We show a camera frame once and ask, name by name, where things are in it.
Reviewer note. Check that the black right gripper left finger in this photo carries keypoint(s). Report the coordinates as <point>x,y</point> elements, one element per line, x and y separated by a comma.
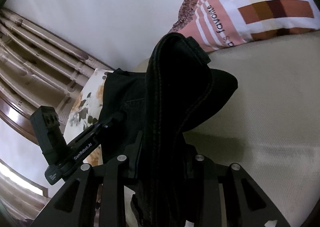
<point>94,191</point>

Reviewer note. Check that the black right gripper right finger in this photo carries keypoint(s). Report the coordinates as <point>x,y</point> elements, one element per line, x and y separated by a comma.
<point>219,195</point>

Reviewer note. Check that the black denim pants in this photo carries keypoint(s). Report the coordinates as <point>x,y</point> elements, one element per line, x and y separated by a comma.
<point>165,106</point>

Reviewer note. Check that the white floral pillow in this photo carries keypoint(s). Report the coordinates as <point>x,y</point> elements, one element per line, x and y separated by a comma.
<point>87,107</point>

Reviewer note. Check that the beige textured mattress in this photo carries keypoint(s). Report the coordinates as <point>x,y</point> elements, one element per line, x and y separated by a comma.
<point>257,104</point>

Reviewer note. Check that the pink checked pillow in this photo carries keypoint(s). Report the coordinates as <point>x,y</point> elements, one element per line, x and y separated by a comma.
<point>217,24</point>

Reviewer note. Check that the dark wooden bed frame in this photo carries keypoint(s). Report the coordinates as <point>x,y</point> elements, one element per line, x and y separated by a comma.
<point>17,120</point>

